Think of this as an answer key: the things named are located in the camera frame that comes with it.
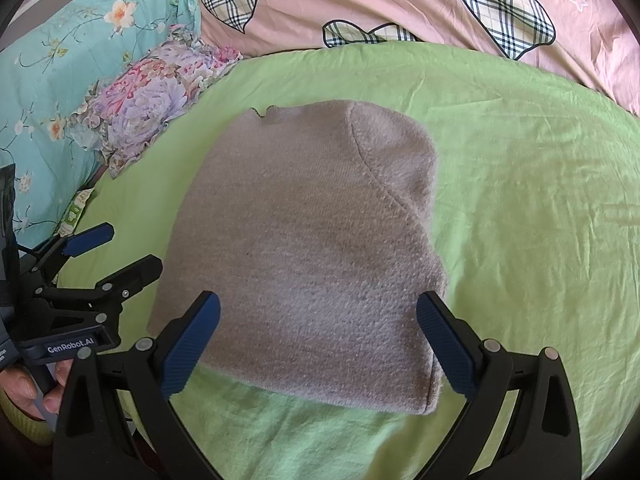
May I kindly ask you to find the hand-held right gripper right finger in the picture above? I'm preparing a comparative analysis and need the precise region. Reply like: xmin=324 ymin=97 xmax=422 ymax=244
xmin=415 ymin=290 xmax=582 ymax=480

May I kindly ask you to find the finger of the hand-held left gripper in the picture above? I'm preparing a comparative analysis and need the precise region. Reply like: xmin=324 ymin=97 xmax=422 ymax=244
xmin=29 ymin=223 xmax=116 ymax=288
xmin=49 ymin=253 xmax=165 ymax=312

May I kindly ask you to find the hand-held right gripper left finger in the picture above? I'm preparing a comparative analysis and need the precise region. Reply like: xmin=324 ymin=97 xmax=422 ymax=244
xmin=51 ymin=290 xmax=222 ymax=480

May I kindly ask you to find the beige knitted sweater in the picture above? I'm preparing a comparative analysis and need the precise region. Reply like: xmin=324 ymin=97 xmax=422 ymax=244
xmin=147 ymin=100 xmax=448 ymax=416

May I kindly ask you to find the person's left hand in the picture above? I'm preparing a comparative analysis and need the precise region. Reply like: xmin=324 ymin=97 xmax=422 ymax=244
xmin=0 ymin=362 xmax=72 ymax=421

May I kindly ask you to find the purple floral ruffled pillow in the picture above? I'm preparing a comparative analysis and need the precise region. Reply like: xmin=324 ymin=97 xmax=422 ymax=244
xmin=62 ymin=25 xmax=244 ymax=181

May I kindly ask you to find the light green bed sheet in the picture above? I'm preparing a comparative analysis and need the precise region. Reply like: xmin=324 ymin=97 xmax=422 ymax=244
xmin=0 ymin=40 xmax=640 ymax=480

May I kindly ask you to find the teal floral pillow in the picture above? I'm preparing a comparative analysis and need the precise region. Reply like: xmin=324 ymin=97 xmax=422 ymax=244
xmin=0 ymin=0 xmax=211 ymax=241

